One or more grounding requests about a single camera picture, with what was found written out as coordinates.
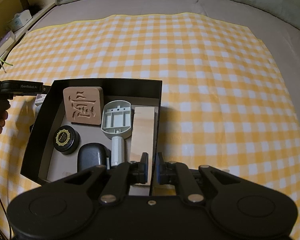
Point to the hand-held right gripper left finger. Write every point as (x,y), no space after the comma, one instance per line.
(145,165)

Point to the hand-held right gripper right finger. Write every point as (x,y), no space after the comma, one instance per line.
(160,167)

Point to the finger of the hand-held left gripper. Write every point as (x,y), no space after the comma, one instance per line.
(47,90)

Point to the light wooden block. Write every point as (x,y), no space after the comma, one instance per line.
(142,130)

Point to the pink carved wooden tile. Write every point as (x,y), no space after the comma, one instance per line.
(93,97)

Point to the black round tin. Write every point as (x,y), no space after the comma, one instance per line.
(65,137)

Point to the dark grey rounded case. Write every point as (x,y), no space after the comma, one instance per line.
(91,155)

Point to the black cardboard box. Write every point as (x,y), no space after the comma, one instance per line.
(102,87)

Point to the small printed packet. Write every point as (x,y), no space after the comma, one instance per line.
(41,98)

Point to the teal white packet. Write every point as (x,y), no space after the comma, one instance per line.
(13,25)

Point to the white tissue box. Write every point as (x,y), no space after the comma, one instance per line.
(23,17)

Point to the black fluffy object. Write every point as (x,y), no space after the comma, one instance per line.
(37,8)

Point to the wooden bedside shelf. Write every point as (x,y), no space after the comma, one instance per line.
(2,1)

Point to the yellow white checkered cloth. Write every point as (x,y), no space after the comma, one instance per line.
(190,67)

